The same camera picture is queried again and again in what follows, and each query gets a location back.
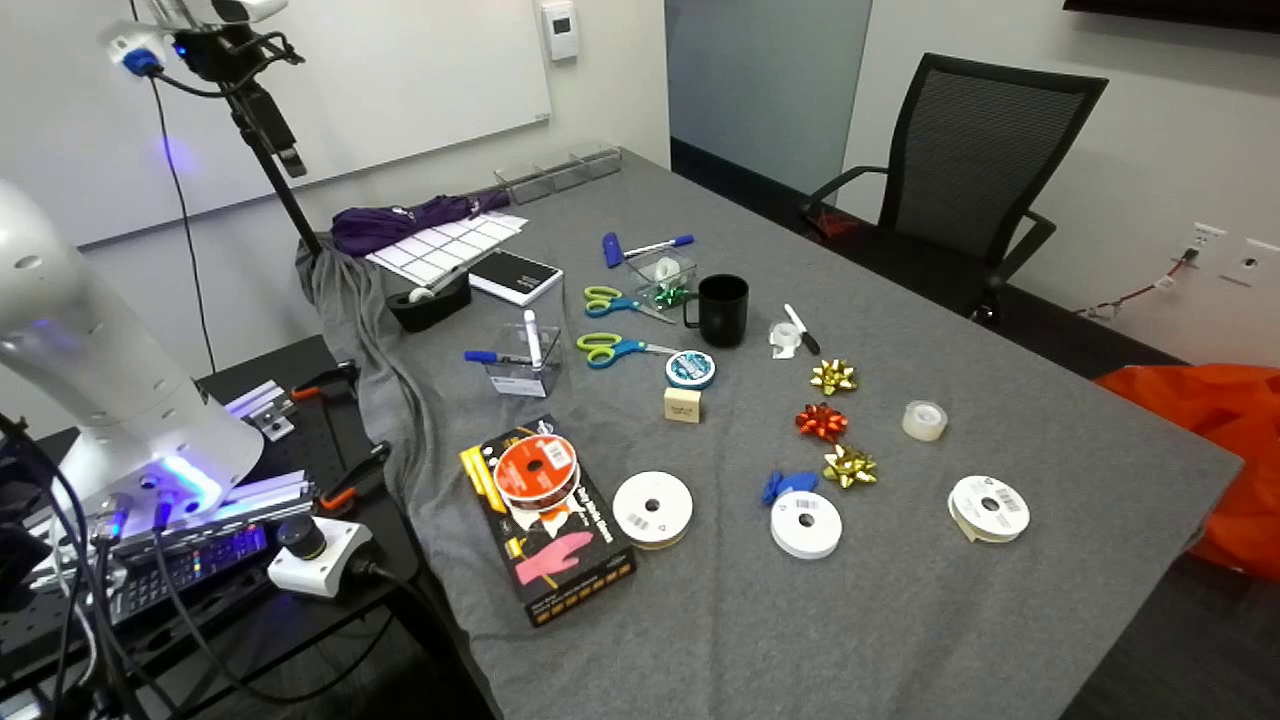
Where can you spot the black tape dispenser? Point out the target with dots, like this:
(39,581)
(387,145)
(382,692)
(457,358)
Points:
(430,306)

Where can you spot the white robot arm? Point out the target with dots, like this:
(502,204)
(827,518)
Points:
(146,430)

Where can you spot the clear tape roll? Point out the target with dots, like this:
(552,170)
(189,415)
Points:
(926,420)

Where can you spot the green scissors lower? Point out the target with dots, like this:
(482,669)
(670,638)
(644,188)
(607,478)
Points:
(602,348)

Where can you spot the green scissors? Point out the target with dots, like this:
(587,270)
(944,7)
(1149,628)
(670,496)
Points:
(608,300)
(602,348)

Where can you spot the cream sticky note cube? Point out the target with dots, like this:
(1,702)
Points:
(683,406)

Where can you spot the green scissors upper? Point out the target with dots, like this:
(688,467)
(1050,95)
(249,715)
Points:
(608,300)

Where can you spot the clear plastic cup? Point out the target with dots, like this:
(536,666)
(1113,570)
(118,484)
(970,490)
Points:
(670,280)

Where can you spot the grey felt table cloth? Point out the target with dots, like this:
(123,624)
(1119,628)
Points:
(905,618)

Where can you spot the black mug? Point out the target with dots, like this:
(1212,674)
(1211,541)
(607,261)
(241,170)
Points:
(719,309)

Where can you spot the blue marker top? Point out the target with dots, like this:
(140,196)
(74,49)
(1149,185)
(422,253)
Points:
(619,253)

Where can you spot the clear acrylic organizer box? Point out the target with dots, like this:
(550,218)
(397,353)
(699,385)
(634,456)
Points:
(530,319)

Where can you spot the white ribbon spool left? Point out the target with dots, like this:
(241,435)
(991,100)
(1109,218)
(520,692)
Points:
(655,508)

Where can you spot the white ribbon spool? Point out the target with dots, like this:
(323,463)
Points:
(806,526)
(991,508)
(655,508)

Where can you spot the black white marker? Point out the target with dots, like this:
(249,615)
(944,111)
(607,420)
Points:
(802,328)

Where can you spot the blue marker on organizer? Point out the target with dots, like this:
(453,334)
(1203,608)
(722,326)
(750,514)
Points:
(496,358)

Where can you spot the red gift bow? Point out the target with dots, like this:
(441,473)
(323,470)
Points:
(821,420)

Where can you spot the gold gift bow upper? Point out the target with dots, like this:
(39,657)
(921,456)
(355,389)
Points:
(830,377)

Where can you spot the gold gift bow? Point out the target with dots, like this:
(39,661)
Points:
(849,467)
(830,377)

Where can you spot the blue gift bow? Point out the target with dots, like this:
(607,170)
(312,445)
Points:
(788,481)

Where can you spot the black craft kit box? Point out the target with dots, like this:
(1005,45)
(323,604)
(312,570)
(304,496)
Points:
(545,518)

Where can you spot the gold gift bow lower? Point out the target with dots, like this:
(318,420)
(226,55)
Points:
(849,467)

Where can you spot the white ribbon spool middle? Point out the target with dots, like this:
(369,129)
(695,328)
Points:
(806,526)

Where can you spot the white grid paper sheet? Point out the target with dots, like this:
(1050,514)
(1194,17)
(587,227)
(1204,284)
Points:
(438,253)

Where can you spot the purple cloth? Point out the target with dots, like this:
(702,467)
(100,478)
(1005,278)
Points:
(369,229)

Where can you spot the white ribbon spool right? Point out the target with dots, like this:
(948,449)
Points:
(991,508)

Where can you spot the black mesh office chair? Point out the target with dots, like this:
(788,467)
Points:
(954,204)

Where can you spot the orange bag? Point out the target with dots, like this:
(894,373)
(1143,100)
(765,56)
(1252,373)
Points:
(1237,408)

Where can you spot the white wall thermostat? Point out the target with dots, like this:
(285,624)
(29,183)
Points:
(560,31)

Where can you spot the camera tripod stand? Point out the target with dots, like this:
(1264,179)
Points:
(216,49)

